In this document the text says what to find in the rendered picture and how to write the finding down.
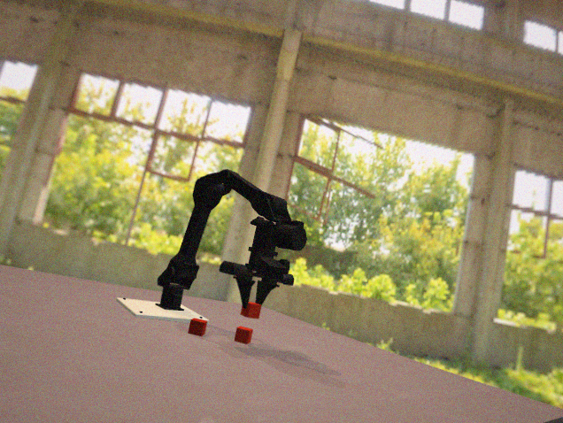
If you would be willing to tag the red cube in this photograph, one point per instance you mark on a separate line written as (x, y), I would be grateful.
(243, 335)
(252, 311)
(197, 327)

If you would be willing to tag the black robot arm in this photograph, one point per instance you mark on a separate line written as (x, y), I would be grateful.
(208, 191)

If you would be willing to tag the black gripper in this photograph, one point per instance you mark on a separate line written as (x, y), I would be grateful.
(243, 275)

